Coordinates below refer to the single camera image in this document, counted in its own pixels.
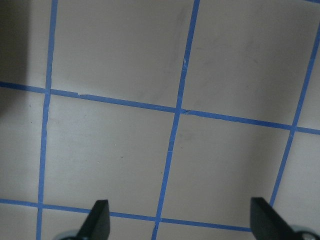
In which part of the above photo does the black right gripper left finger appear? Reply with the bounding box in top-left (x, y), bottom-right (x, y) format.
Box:
top-left (75, 199), bottom-right (111, 240)

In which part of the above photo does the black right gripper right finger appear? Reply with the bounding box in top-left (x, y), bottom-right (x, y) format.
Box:
top-left (250, 197), bottom-right (300, 240)

